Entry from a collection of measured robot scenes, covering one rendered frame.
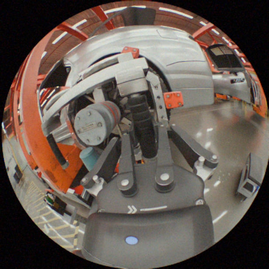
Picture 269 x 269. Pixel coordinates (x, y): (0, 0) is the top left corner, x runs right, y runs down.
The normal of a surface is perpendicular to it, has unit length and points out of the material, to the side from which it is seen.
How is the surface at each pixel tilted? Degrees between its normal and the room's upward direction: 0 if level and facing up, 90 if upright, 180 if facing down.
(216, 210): 0
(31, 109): 90
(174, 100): 90
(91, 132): 90
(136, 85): 90
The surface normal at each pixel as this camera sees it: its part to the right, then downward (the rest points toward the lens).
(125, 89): -0.04, 0.43
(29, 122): 0.97, -0.21
